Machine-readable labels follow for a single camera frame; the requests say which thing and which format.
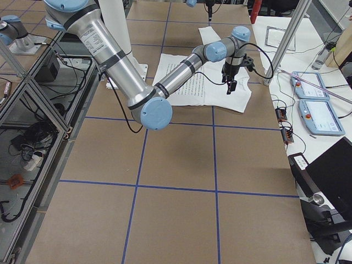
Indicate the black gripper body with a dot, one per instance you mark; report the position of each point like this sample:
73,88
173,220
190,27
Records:
210,12
230,69

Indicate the white long-sleeve printed shirt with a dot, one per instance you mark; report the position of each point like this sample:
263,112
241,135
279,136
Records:
198,91

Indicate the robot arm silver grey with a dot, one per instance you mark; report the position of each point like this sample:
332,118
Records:
102,25
192,3

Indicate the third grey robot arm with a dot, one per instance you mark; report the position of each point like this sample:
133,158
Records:
16,37

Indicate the red fire extinguisher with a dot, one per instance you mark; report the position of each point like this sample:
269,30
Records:
255,10

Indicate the grey bordered white sheet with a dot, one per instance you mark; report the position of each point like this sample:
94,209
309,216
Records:
274,36

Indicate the upper small relay board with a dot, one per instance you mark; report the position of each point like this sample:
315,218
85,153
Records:
281,114

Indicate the small relay board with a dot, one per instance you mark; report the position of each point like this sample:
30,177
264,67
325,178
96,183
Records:
287,135
281,114

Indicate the lower small relay board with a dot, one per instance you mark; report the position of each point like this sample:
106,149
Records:
287,135

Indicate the upper blue teach pendant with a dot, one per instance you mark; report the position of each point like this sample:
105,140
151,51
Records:
310,90

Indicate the blue teach pendant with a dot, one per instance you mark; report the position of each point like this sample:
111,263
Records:
310,90
320,118

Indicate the clear water bottle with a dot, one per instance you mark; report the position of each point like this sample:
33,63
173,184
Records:
321,58

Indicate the lower blue teach pendant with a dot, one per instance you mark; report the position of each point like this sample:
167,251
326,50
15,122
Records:
320,118

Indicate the black box white label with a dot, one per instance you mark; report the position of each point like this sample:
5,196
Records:
298,165

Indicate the black laptop computer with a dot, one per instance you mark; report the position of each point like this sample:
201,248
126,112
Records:
331,172

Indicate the black power adapter box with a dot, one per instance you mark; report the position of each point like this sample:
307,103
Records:
49,70

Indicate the white power strip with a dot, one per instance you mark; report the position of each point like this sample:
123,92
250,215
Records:
33,162

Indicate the aluminium frame post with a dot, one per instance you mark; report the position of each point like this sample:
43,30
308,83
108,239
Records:
293,25

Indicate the aluminium frame side rack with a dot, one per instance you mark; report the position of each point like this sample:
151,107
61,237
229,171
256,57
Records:
38,117

